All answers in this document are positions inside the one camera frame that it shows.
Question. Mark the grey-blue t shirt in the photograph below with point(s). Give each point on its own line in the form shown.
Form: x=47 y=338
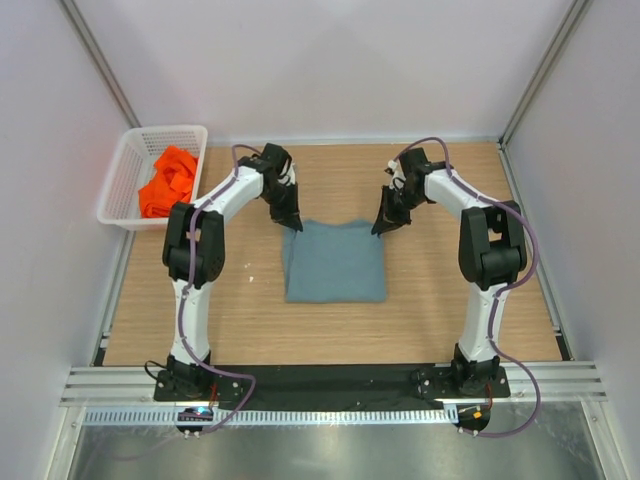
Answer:
x=328 y=264

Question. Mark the white plastic basket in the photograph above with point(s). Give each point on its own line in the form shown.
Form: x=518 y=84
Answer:
x=133 y=167

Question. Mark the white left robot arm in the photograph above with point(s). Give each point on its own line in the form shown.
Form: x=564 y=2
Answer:
x=194 y=253

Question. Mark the slotted grey cable duct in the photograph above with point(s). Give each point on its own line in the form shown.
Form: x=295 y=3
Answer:
x=199 y=416

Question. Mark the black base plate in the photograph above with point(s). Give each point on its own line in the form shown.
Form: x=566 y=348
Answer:
x=326 y=388

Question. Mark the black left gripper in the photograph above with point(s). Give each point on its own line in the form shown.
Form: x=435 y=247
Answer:
x=282 y=198

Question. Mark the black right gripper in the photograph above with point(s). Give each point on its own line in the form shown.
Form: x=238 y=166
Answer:
x=395 y=203

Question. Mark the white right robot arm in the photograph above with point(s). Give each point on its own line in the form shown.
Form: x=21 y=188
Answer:
x=491 y=254

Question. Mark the aluminium frame rail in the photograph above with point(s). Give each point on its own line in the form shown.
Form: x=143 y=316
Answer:
x=107 y=386

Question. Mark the orange t shirt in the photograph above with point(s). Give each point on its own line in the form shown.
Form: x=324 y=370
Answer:
x=172 y=183

